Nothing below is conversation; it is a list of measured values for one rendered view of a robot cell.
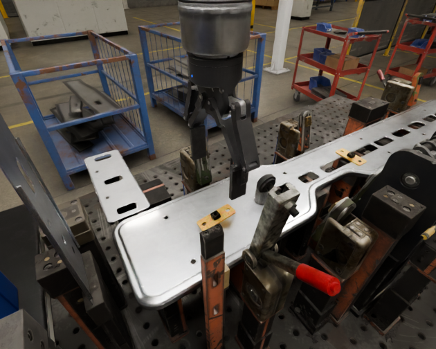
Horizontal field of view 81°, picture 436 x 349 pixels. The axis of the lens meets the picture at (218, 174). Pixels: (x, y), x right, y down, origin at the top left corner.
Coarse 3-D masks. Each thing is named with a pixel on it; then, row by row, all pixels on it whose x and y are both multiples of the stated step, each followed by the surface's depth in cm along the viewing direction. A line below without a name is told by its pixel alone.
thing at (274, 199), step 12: (264, 180) 33; (264, 192) 35; (276, 192) 33; (288, 192) 32; (264, 204) 33; (276, 204) 31; (288, 204) 31; (264, 216) 34; (276, 216) 33; (288, 216) 35; (264, 228) 35; (276, 228) 36; (252, 240) 40; (264, 240) 37; (276, 240) 40; (252, 252) 41
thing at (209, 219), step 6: (228, 204) 57; (216, 210) 57; (222, 210) 56; (234, 210) 55; (210, 216) 56; (216, 216) 54; (222, 216) 55; (228, 216) 54; (198, 222) 55; (204, 222) 55; (210, 222) 54; (216, 222) 54; (204, 228) 53
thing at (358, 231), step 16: (336, 224) 47; (352, 224) 46; (320, 240) 51; (336, 240) 48; (352, 240) 45; (368, 240) 44; (320, 256) 53; (336, 256) 50; (352, 256) 46; (336, 272) 51; (352, 272) 50; (304, 288) 63; (304, 304) 65; (320, 304) 59; (304, 320) 67; (320, 320) 62
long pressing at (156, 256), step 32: (384, 128) 89; (288, 160) 75; (320, 160) 74; (384, 160) 74; (192, 192) 64; (224, 192) 63; (128, 224) 55; (160, 224) 55; (192, 224) 55; (224, 224) 55; (256, 224) 55; (288, 224) 55; (128, 256) 49; (160, 256) 49; (192, 256) 49; (160, 288) 44; (192, 288) 44
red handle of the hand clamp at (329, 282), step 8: (264, 256) 40; (272, 256) 39; (280, 256) 38; (272, 264) 39; (280, 264) 37; (288, 264) 36; (296, 264) 35; (304, 264) 34; (288, 272) 36; (296, 272) 34; (304, 272) 33; (312, 272) 32; (320, 272) 31; (304, 280) 33; (312, 280) 31; (320, 280) 30; (328, 280) 30; (336, 280) 30; (320, 288) 30; (328, 288) 29; (336, 288) 29
